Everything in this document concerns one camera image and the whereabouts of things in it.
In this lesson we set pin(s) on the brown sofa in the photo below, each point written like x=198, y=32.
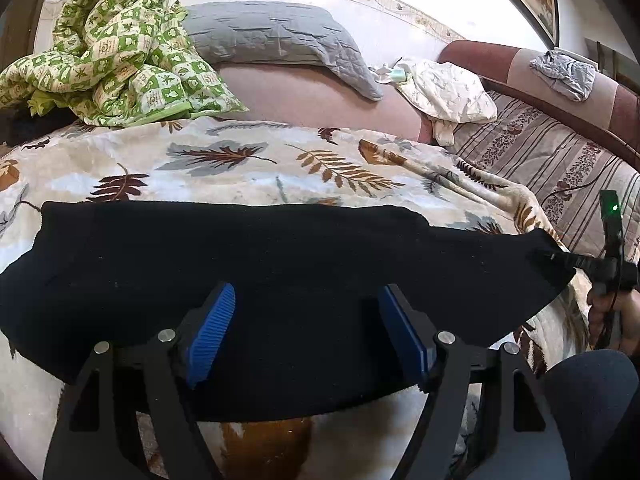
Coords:
x=310, y=95

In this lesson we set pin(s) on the small white green cloth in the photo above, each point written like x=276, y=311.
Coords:
x=397, y=76

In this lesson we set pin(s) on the leaf print blanket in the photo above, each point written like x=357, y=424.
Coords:
x=250, y=170

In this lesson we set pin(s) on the striped floral sofa cover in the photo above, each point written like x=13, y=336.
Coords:
x=550, y=150

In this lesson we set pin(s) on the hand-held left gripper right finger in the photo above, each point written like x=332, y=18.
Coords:
x=400, y=330

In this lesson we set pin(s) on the person's right hand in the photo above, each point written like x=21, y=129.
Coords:
x=627, y=320

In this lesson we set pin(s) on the grey quilted pillow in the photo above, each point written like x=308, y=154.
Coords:
x=270, y=35

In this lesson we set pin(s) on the person's left leg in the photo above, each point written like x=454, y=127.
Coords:
x=595, y=410

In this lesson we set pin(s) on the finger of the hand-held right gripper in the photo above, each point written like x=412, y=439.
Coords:
x=575, y=261

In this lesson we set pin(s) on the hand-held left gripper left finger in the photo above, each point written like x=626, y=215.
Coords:
x=212, y=330

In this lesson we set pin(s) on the green patterned blanket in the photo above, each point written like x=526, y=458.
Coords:
x=115, y=50

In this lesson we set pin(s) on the black pants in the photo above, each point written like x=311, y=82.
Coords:
x=300, y=285

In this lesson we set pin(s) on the white crumpled cloth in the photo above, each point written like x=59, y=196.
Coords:
x=450, y=92

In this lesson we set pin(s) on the grey crumpled cloth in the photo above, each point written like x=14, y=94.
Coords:
x=565, y=72

